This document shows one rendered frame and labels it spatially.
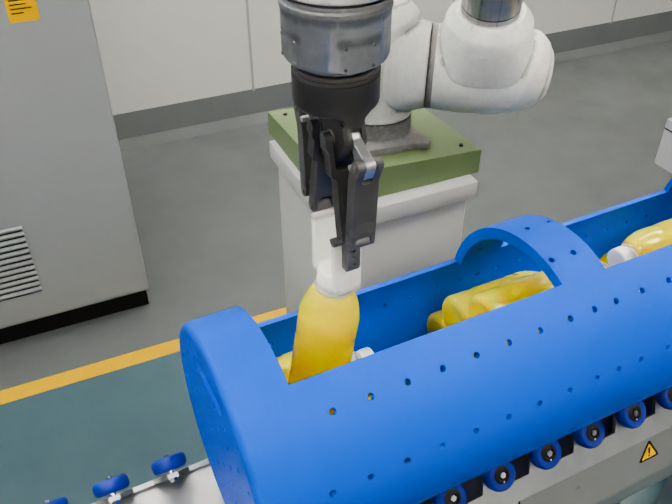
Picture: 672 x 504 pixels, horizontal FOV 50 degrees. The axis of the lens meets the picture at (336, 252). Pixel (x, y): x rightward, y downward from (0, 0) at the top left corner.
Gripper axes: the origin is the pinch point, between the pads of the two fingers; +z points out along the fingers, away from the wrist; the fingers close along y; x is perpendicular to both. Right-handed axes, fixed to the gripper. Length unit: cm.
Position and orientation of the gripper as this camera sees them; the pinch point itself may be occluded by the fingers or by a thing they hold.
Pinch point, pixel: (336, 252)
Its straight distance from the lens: 72.4
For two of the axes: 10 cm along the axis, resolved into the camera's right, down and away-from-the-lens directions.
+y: 4.4, 5.5, -7.1
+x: 9.0, -2.7, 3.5
